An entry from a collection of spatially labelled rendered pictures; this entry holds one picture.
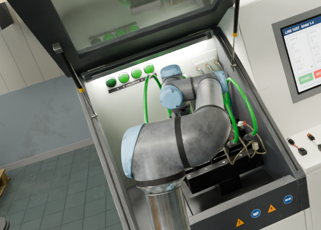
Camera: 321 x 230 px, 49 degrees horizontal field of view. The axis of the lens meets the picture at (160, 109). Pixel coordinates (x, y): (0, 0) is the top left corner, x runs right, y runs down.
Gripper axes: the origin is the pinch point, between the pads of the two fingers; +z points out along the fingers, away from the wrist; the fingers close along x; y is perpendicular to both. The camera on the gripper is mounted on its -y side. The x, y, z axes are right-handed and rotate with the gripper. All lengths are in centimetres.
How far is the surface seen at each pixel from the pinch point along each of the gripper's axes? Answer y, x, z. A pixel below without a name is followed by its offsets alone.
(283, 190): 21.6, 25.1, 18.8
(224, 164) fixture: 0.5, 11.4, 13.3
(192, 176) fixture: -0.1, -2.9, 13.3
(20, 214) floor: -178, -139, 111
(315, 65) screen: -6, 62, -11
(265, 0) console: -14, 49, -43
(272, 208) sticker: 21.7, 19.2, 24.4
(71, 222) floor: -137, -90, 111
